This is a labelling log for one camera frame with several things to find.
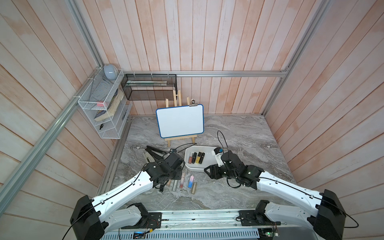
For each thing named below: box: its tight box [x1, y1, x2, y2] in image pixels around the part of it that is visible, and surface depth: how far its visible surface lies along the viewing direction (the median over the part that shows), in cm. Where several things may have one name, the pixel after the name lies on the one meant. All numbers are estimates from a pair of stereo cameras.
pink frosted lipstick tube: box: [180, 172, 186, 190], surface depth 87 cm
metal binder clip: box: [189, 98, 198, 107], surface depth 90 cm
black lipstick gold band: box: [199, 152, 206, 164], surface depth 97 cm
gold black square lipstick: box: [195, 151, 202, 164], surface depth 97 cm
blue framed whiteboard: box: [155, 104, 205, 139], surface depth 93 cm
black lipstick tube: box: [191, 152, 198, 164], surface depth 97 cm
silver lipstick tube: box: [172, 179, 178, 192], surface depth 85 cm
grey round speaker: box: [103, 64, 119, 81], surface depth 83 cm
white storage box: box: [184, 145, 218, 172], surface depth 97 cm
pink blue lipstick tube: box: [188, 174, 195, 188], surface depth 87 cm
